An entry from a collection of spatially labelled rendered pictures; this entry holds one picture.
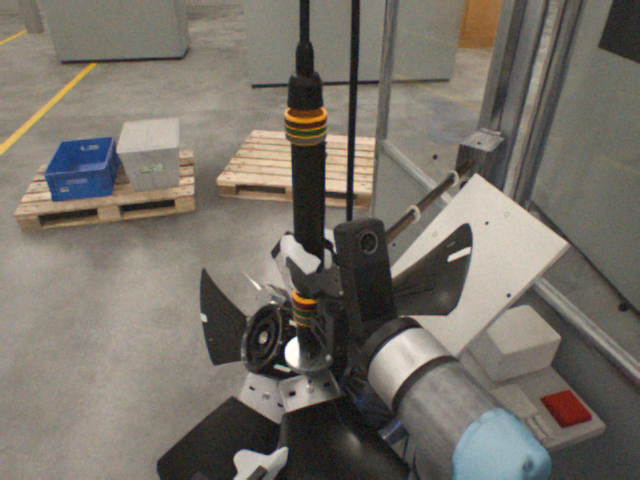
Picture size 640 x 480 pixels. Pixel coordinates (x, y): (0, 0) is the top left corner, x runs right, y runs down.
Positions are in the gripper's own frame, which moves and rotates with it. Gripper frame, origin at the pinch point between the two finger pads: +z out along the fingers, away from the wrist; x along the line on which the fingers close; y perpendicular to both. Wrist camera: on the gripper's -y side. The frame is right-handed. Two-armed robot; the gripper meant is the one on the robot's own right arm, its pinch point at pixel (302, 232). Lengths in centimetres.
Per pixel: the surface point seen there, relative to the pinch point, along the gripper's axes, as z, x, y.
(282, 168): 266, 116, 135
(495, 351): 3, 51, 51
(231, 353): 26, -5, 45
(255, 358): 7.3, -5.4, 27.5
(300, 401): -3.0, -2.3, 28.4
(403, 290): -6.6, 11.7, 9.1
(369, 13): 459, 319, 65
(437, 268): -7.5, 16.2, 6.3
